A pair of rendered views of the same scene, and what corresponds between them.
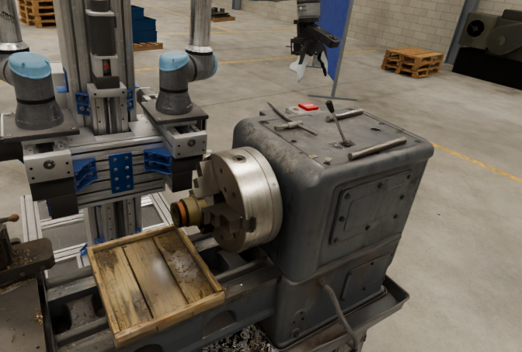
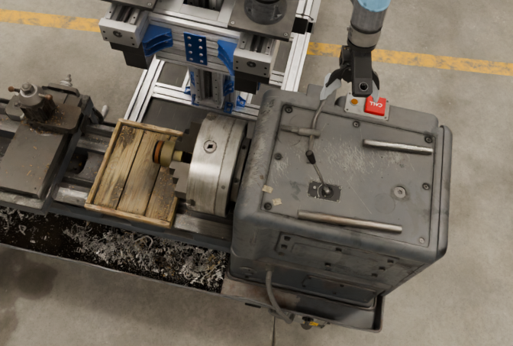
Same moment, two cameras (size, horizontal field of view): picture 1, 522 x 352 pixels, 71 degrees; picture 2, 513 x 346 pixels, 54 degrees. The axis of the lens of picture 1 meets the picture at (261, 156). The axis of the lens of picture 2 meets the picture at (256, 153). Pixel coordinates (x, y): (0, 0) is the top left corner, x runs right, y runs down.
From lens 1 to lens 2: 109 cm
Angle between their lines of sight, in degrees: 45
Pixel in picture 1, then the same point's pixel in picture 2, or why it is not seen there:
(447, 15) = not seen: outside the picture
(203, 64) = not seen: outside the picture
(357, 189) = (302, 239)
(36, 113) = not seen: outside the picture
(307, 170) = (245, 200)
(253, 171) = (211, 166)
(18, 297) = (46, 144)
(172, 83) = not seen: outside the picture
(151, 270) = (145, 166)
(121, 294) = (113, 174)
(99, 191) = (176, 53)
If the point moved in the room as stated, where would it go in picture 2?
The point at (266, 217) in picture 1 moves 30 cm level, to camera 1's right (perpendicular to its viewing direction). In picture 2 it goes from (206, 205) to (273, 281)
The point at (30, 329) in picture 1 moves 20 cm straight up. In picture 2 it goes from (39, 173) to (17, 146)
